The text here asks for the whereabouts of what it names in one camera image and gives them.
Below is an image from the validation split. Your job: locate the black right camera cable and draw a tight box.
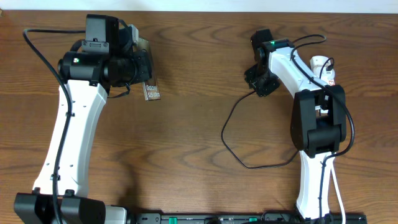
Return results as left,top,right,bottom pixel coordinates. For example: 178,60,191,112
289,34,356,224

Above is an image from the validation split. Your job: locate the Galaxy S25 Ultra smartphone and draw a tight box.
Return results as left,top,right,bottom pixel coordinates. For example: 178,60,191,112
137,38,161,101

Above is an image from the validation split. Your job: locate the white power strip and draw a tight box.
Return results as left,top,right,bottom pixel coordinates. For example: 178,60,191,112
308,55,336,86

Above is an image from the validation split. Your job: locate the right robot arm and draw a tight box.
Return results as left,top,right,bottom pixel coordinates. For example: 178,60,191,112
244,29,354,223

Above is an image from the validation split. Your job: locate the black left camera cable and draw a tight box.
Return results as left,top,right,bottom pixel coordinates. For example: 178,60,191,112
22,28,88,224

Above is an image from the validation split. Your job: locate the black USB charging cable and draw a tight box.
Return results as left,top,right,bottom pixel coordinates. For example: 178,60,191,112
220,57,335,170

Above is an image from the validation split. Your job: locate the white USB charger plug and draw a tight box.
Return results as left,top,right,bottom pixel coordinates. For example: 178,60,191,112
309,55,336,83

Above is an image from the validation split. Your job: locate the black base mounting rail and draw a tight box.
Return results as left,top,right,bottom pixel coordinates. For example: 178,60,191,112
133,212,368,224

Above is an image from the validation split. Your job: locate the white power strip cord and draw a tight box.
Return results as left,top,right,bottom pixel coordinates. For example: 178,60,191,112
330,161,346,224

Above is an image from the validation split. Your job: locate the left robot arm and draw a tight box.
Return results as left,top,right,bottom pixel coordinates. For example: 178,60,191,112
14,14,152,223

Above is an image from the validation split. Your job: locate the black camera cable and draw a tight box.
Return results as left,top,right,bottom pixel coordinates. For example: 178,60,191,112
289,34,356,224
22,28,88,224

